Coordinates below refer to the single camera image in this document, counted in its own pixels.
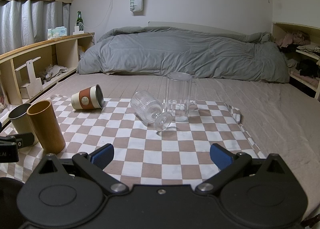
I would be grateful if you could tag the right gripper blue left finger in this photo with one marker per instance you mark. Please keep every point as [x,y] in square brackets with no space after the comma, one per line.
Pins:
[91,167]

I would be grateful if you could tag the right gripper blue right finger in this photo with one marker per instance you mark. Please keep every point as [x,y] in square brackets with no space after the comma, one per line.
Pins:
[231,166]

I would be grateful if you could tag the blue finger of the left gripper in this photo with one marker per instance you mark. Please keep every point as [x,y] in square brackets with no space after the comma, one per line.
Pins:
[23,140]

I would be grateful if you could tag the ribbed clear stemmed glass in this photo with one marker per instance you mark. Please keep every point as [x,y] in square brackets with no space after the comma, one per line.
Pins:
[150,110]

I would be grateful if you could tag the beige steel tumbler cup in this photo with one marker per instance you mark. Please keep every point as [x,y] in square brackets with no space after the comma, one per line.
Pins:
[21,122]

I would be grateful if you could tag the orange tumbler cup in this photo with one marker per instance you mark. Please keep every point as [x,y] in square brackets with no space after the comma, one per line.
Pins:
[46,127]

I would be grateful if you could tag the cream and rust travel cup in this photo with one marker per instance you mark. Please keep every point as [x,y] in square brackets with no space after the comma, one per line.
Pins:
[88,99]

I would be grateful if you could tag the wooden stand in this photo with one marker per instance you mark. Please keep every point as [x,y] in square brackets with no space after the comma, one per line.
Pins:
[31,86]

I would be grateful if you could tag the wooden bedside shelf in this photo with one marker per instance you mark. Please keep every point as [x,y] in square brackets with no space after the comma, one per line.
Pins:
[61,51]

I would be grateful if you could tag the checkered brown white cloth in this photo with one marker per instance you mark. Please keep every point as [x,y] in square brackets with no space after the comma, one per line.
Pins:
[178,155]

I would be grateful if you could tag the crumpled beige clothes on shelf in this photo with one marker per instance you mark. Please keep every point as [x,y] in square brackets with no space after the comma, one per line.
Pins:
[51,71]

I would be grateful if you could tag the tall clear glass mug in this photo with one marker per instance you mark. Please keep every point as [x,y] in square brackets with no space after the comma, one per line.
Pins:
[181,93]

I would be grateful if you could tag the tissue pack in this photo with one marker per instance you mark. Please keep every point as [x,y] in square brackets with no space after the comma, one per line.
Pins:
[56,32]

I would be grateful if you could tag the grey curtain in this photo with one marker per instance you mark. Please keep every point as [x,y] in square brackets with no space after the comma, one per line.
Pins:
[24,22]

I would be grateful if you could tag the white box under bottle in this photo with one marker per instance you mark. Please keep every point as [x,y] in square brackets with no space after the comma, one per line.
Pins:
[77,30]

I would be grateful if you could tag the grey duvet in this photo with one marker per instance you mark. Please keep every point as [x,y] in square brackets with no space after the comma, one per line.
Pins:
[162,50]

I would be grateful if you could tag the green glass bottle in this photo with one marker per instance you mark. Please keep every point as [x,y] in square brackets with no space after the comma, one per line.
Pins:
[79,21]

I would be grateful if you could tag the right clothes shelf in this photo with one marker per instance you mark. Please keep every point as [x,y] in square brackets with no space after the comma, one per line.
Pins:
[297,22]

